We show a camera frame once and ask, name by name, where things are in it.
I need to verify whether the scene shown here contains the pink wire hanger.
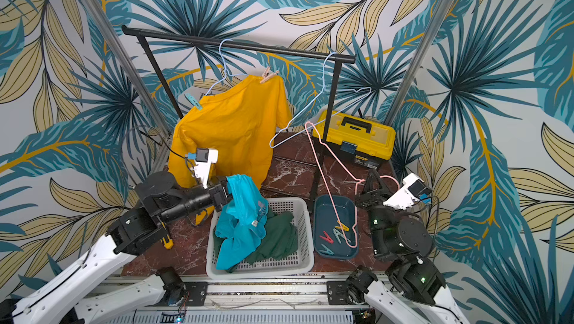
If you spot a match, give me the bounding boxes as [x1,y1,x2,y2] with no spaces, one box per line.
[303,121,401,249]

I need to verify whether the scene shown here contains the yellow clothespin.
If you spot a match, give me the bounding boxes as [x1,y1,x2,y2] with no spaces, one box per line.
[335,222,350,232]

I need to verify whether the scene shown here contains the pale green clothespin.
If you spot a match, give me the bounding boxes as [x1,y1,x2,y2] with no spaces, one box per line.
[333,228,351,244]

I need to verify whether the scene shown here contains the teal blue t-shirt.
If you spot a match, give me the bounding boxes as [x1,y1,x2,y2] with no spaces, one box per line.
[215,175,268,270]

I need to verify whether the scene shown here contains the red clothespin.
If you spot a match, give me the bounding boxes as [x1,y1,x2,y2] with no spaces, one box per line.
[319,231,333,244]

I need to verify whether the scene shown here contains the turquoise clothespin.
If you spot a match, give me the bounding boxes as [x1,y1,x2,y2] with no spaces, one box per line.
[319,244,334,256]

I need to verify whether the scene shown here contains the dark green t-shirt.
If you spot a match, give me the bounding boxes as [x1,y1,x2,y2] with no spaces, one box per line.
[212,210,298,273]

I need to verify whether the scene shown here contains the white blue wire hanger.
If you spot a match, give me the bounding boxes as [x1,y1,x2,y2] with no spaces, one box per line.
[268,51,373,149]

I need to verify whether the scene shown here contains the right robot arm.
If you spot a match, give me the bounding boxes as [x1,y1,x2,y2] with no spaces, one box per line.
[344,169,468,323]

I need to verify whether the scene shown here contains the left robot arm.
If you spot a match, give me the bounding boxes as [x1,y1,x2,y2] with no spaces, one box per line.
[1,171,233,323]

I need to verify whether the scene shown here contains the yellow black toolbox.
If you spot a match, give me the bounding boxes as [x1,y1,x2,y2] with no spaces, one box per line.
[309,111,396,169]

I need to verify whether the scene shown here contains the dark teal tray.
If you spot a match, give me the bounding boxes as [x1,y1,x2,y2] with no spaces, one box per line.
[313,195,359,261]

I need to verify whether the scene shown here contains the yellow t-shirt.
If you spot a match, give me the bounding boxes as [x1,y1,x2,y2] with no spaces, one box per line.
[167,75,293,226]

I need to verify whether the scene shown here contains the yellow utility knife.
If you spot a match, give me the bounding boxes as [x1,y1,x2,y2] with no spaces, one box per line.
[161,235,174,250]

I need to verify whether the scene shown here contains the mint clothespin far left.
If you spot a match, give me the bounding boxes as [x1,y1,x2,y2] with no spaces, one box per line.
[185,93,203,110]

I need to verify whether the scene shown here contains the white plastic basket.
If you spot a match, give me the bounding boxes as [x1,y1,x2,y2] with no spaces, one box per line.
[206,197,315,282]

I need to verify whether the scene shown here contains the beige clothespin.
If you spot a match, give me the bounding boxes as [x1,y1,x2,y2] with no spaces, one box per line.
[260,67,279,83]

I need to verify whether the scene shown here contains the black clothes rack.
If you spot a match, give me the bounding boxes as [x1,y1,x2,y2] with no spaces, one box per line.
[121,25,356,140]

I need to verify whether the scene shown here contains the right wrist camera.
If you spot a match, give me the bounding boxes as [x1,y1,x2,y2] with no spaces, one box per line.
[384,173,432,210]

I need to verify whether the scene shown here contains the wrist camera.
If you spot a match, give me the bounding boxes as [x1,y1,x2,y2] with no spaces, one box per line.
[185,148,219,189]
[384,173,432,210]

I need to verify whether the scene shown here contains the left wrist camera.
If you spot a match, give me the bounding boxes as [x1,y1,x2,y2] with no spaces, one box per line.
[185,148,219,189]

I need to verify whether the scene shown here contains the light blue wire hanger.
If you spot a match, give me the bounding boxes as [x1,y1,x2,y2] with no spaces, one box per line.
[205,39,247,97]

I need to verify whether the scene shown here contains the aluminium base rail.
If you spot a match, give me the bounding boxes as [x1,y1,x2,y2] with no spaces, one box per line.
[66,272,458,324]

